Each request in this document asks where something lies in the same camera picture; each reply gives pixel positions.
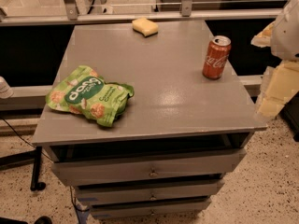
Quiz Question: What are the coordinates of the grey metal rail frame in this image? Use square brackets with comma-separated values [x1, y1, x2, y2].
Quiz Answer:
[0, 0, 299, 112]

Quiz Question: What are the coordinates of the yellow sponge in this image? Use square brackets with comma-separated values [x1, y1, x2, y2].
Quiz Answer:
[132, 18, 158, 37]

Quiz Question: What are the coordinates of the black floor cable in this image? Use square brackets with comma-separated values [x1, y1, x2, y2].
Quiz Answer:
[0, 117, 54, 162]

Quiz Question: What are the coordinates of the grey drawer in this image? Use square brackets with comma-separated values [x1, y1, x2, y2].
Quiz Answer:
[51, 148, 246, 186]
[76, 179, 224, 205]
[91, 197, 211, 219]

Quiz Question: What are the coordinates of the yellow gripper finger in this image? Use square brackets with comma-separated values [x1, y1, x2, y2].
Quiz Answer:
[251, 21, 274, 48]
[256, 61, 299, 119]

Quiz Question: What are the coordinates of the black stand leg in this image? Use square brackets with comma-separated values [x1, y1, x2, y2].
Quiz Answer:
[0, 147, 46, 191]

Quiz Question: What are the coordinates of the grey drawer cabinet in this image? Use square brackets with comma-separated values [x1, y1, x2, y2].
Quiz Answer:
[31, 20, 268, 220]

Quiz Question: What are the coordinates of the top grey drawer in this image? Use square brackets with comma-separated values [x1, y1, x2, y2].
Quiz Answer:
[51, 148, 246, 186]

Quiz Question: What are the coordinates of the middle grey drawer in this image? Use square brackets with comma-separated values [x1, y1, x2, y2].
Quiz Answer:
[76, 179, 224, 205]

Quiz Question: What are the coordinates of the red coke can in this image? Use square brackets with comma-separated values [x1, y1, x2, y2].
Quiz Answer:
[202, 35, 231, 79]

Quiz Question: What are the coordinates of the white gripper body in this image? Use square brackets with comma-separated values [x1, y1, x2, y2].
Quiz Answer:
[270, 0, 299, 61]

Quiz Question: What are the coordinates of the white object at left edge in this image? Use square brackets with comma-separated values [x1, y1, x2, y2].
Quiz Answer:
[0, 77, 13, 99]

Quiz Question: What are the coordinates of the green snack bag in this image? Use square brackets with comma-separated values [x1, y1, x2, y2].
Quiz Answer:
[46, 65, 135, 127]

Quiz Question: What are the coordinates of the bottom grey drawer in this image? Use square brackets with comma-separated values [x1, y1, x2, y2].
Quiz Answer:
[91, 197, 211, 219]

